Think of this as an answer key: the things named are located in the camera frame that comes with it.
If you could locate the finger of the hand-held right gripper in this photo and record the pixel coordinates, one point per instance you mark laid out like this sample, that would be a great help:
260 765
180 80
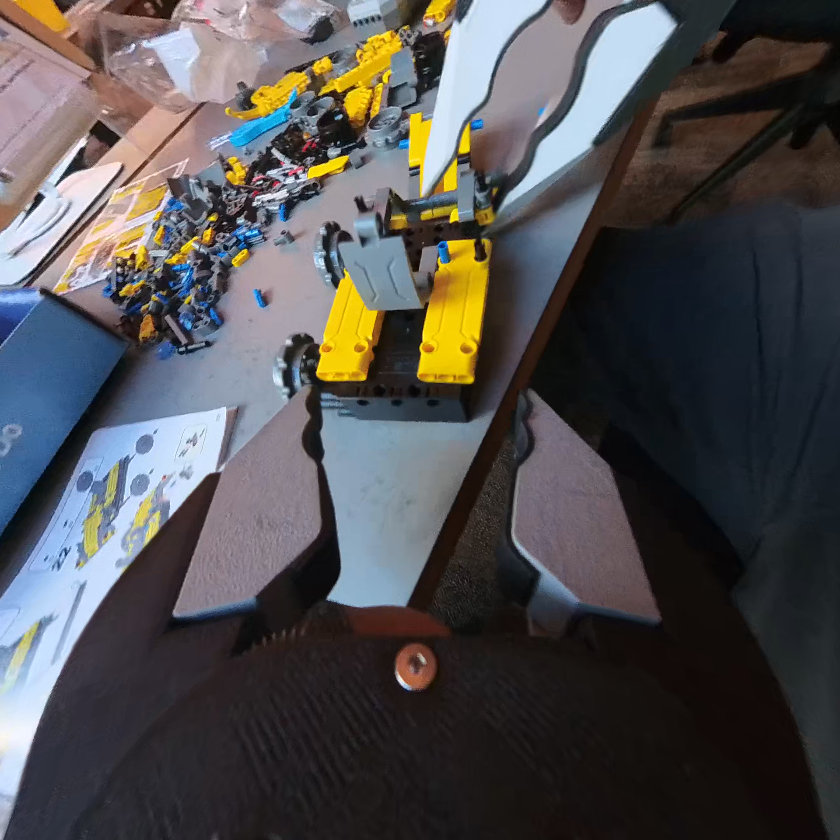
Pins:
473 79
610 79

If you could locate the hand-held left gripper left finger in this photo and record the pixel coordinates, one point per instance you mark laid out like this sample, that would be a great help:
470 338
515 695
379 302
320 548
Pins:
263 525

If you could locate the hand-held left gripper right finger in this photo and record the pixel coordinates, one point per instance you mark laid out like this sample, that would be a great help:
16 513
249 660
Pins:
578 538

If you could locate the yellow black brick vehicle model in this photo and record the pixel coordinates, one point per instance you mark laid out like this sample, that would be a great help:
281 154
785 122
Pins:
453 322

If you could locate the grey desk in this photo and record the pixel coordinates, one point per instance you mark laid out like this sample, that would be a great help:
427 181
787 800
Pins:
394 486

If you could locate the instruction booklet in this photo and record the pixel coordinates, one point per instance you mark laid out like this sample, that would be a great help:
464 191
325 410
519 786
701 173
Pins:
118 512

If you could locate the black chair base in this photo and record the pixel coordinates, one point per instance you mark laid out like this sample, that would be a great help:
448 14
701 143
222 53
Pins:
761 118

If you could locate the blue cardboard box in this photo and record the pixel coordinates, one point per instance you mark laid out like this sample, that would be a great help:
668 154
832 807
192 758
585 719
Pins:
46 381

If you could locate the clear plastic bags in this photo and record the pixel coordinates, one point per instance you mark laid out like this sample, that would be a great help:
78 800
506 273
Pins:
197 53

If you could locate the pile of loose brick parts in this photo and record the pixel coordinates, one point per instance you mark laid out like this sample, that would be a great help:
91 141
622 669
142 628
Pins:
223 223

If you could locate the yellow printed sheet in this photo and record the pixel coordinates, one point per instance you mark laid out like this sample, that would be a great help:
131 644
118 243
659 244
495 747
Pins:
112 230

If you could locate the white flat tray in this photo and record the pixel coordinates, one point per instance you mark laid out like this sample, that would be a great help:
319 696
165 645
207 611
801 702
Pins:
53 223

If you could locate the document stand with paper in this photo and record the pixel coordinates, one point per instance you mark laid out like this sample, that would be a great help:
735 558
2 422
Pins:
40 105

